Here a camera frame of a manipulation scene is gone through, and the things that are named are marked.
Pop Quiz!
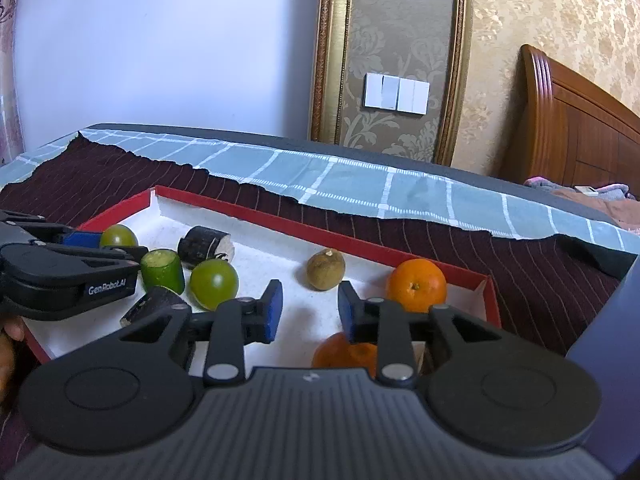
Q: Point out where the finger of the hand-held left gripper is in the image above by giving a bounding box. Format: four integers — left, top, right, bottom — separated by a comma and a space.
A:
35, 245, 150, 263
0, 210, 103, 249

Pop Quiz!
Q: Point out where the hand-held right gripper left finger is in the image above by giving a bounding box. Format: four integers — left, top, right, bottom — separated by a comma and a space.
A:
117, 279, 285, 386

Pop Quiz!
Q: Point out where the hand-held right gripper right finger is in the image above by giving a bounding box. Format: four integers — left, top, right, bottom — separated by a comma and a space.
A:
337, 281, 501, 388

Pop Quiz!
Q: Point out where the green tomato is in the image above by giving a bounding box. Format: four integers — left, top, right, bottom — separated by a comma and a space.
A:
189, 259, 239, 311
99, 224, 139, 249

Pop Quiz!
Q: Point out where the orange tangerine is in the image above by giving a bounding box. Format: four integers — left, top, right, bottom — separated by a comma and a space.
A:
385, 259, 447, 313
312, 332, 378, 378

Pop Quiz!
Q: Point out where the tan longan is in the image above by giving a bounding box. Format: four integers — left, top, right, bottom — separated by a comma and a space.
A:
306, 249, 347, 291

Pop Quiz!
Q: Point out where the green cucumber piece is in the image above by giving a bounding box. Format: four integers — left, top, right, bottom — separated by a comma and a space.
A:
140, 249, 185, 295

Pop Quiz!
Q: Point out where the red cardboard box tray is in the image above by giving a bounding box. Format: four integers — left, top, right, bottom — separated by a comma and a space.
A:
22, 185, 502, 363

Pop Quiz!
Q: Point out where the person's left hand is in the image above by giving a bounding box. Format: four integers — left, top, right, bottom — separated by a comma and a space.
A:
0, 322, 26, 403

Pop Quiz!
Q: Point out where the blue plaid sheet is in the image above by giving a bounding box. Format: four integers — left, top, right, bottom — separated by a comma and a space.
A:
0, 128, 640, 256

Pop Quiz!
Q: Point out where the pink patterned curtain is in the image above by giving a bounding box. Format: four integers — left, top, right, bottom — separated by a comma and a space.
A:
0, 0, 26, 166

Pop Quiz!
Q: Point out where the dark maroon striped cloth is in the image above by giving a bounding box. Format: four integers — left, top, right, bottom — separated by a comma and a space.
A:
0, 137, 626, 461

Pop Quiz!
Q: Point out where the pink crumpled cloth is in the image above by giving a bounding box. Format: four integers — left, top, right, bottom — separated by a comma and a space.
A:
522, 176, 628, 201

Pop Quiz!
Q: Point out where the blue electric kettle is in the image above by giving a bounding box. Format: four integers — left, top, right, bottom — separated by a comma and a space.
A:
565, 255, 640, 476

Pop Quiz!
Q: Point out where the wooden bed headboard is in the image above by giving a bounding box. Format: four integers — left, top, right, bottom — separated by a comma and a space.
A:
502, 44, 640, 196

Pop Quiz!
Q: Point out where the brown blanket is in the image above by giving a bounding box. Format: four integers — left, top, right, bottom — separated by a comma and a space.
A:
550, 187, 640, 233

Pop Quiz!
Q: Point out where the white wall switch panel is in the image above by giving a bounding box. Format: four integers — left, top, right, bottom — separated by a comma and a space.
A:
397, 78, 431, 115
364, 72, 399, 110

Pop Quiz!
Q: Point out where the gold framed wall panel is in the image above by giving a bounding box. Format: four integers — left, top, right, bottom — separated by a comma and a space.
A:
310, 0, 474, 166

